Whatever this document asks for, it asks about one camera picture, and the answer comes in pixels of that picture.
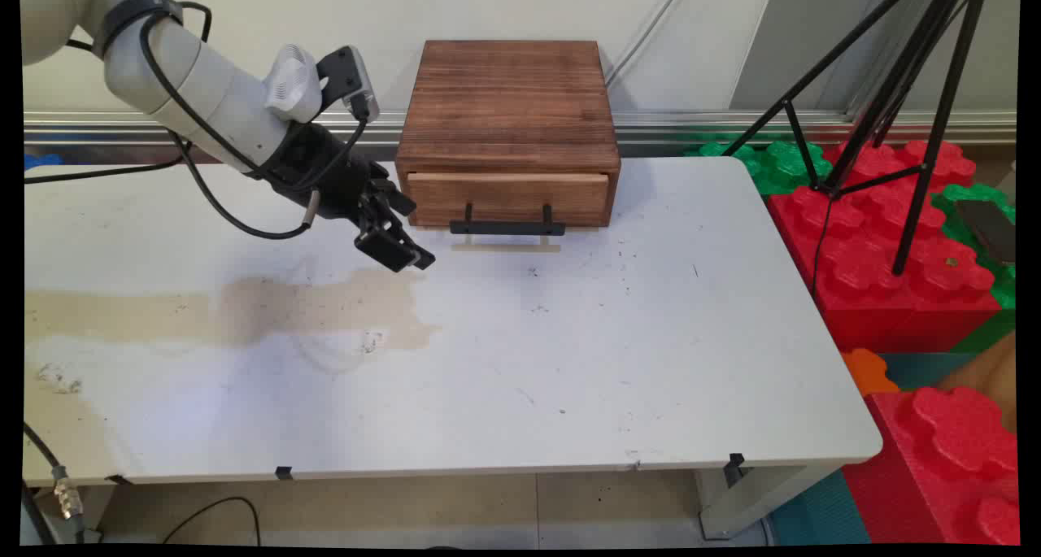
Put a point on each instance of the dark brown wooden cabinet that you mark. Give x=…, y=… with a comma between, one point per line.
x=508, y=102

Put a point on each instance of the blue object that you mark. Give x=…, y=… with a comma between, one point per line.
x=42, y=161

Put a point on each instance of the red giant building blocks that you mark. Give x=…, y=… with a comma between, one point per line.
x=821, y=512

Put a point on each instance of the green foam block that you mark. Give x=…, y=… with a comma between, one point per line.
x=951, y=215
x=781, y=167

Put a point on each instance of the light wooden cabinet door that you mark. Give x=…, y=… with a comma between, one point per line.
x=508, y=189

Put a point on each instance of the aluminium wall rail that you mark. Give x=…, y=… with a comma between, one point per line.
x=65, y=126

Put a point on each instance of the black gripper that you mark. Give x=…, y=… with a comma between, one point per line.
x=321, y=175

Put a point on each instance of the dark flat phone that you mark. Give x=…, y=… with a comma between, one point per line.
x=988, y=230

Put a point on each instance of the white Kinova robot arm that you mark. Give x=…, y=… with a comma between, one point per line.
x=203, y=85

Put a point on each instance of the black table edge clip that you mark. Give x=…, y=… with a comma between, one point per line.
x=735, y=467
x=284, y=472
x=118, y=480

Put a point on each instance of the brown rounded object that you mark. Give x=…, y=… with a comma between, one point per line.
x=988, y=374

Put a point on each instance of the orange foam block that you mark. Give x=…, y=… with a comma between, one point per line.
x=868, y=372

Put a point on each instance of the white table leg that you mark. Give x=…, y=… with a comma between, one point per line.
x=748, y=500

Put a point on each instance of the black tripod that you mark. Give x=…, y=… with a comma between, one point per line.
x=919, y=77

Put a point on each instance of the large red foam block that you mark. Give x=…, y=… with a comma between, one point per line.
x=878, y=289

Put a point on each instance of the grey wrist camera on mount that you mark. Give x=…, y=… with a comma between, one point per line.
x=350, y=73

